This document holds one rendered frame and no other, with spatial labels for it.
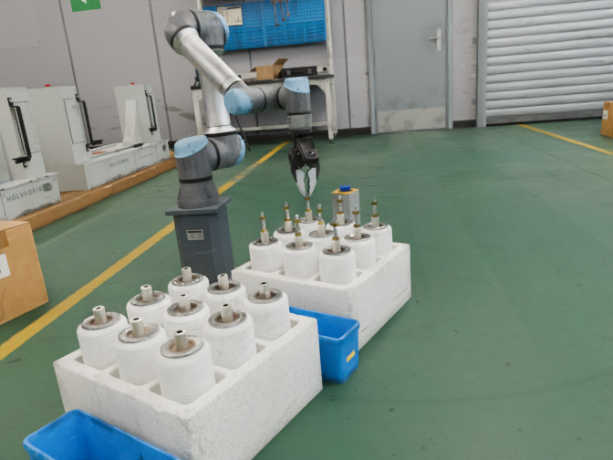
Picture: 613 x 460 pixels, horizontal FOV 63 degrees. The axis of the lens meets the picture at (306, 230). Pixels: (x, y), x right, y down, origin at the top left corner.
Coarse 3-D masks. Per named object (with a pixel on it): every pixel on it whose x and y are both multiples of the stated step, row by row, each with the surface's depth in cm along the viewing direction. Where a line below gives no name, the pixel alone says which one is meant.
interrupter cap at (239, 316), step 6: (216, 312) 100; (234, 312) 100; (240, 312) 100; (210, 318) 98; (216, 318) 98; (234, 318) 98; (240, 318) 97; (246, 318) 98; (210, 324) 95; (216, 324) 95; (222, 324) 95; (228, 324) 95; (234, 324) 94
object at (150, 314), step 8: (168, 296) 112; (128, 304) 109; (160, 304) 108; (168, 304) 110; (128, 312) 108; (136, 312) 107; (144, 312) 106; (152, 312) 107; (160, 312) 108; (144, 320) 107; (152, 320) 107; (160, 320) 108
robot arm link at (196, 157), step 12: (180, 144) 168; (192, 144) 168; (204, 144) 170; (180, 156) 169; (192, 156) 168; (204, 156) 171; (216, 156) 175; (180, 168) 171; (192, 168) 169; (204, 168) 171; (216, 168) 178
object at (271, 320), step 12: (276, 300) 104; (252, 312) 104; (264, 312) 103; (276, 312) 104; (288, 312) 107; (264, 324) 104; (276, 324) 104; (288, 324) 107; (264, 336) 104; (276, 336) 105
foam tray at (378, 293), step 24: (384, 264) 140; (408, 264) 155; (288, 288) 134; (312, 288) 130; (336, 288) 126; (360, 288) 128; (384, 288) 141; (408, 288) 156; (336, 312) 128; (360, 312) 130; (384, 312) 142; (360, 336) 131
